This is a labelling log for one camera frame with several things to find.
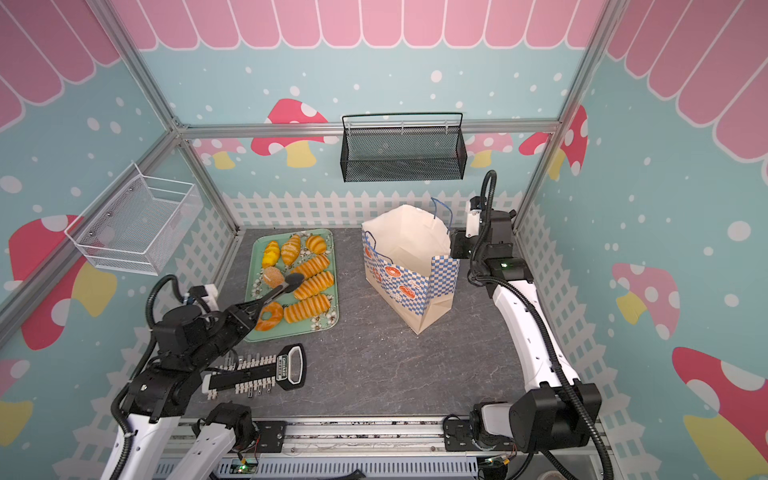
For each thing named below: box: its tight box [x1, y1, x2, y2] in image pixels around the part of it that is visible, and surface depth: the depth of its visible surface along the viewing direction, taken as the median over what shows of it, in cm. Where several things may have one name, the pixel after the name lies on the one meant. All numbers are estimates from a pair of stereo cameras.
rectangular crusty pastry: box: [283, 294, 331, 324], surface depth 96 cm
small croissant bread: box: [281, 234, 301, 266], surface depth 111 cm
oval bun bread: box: [263, 266, 285, 288], surface depth 102 cm
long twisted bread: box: [290, 254, 330, 279], surface depth 106 cm
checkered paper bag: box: [362, 198, 460, 335], surface depth 87 cm
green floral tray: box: [244, 228, 340, 342], surface depth 104 cm
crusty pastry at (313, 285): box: [294, 271, 335, 300], surface depth 101 cm
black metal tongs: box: [224, 273, 305, 324], surface depth 69 cm
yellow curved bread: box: [262, 240, 281, 269], surface depth 111 cm
